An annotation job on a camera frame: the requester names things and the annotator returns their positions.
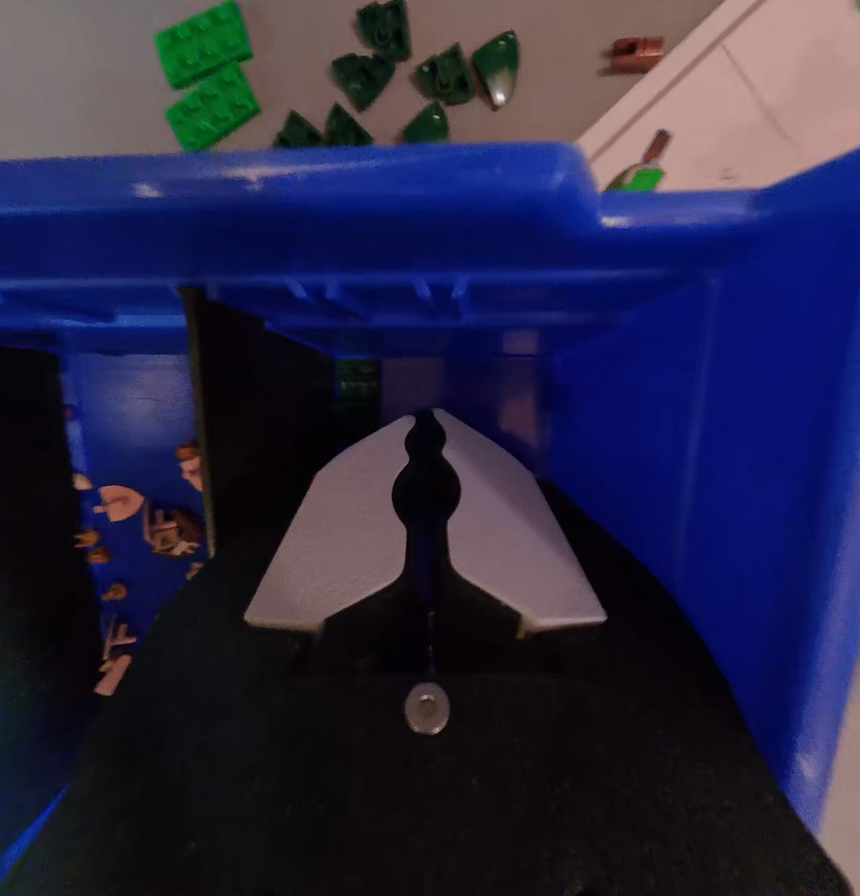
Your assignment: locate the white instruction sheet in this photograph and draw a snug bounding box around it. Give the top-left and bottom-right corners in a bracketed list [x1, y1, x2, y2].
[576, 0, 860, 193]

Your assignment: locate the small brown brick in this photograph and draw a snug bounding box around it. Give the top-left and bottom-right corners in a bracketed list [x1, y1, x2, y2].
[601, 36, 665, 74]

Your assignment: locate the dark bin divider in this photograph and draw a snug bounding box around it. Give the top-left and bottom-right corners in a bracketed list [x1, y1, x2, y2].
[180, 286, 340, 561]

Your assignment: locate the pile of dark green wedges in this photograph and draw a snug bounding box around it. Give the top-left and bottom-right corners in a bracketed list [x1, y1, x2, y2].
[272, 0, 522, 149]

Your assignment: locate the bright green plate brick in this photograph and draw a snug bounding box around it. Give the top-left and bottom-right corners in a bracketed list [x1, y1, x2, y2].
[165, 63, 261, 154]
[155, 0, 254, 91]

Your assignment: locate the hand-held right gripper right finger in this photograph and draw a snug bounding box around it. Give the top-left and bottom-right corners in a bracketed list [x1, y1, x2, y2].
[424, 408, 608, 639]

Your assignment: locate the pile of tan bricks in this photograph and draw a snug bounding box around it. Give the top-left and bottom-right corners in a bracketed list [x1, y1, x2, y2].
[69, 441, 210, 697]

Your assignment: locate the blue plastic bin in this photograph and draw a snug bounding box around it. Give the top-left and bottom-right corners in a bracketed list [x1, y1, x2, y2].
[0, 140, 860, 896]

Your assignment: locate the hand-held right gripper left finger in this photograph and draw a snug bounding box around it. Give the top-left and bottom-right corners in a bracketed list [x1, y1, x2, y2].
[243, 409, 431, 634]

